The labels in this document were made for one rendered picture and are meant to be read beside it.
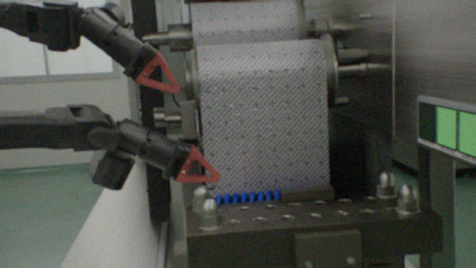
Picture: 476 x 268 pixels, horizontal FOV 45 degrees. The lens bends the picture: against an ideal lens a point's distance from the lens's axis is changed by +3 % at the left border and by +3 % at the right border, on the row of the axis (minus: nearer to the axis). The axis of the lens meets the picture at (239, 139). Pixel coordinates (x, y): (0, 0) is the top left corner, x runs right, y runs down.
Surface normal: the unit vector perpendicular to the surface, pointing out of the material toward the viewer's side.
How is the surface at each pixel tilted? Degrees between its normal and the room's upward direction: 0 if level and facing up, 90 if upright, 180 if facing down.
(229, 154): 90
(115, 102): 90
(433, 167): 90
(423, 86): 90
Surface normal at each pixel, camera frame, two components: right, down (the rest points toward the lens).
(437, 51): -0.99, 0.07
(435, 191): 0.10, 0.16
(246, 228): -0.06, -0.98
